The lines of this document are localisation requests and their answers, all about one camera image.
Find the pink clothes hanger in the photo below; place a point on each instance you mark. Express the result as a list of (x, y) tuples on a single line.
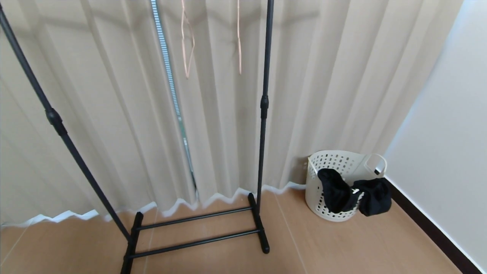
[(240, 57), (186, 72)]

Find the white laundry basket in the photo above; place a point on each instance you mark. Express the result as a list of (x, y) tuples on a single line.
[(335, 161)]

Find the beige curtain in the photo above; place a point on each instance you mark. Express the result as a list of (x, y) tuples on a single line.
[(114, 95)]

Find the black clothes rack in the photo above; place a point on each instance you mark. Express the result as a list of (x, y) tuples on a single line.
[(263, 104)]

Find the black garment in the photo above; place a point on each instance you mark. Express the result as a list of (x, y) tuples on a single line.
[(376, 196), (335, 192)]

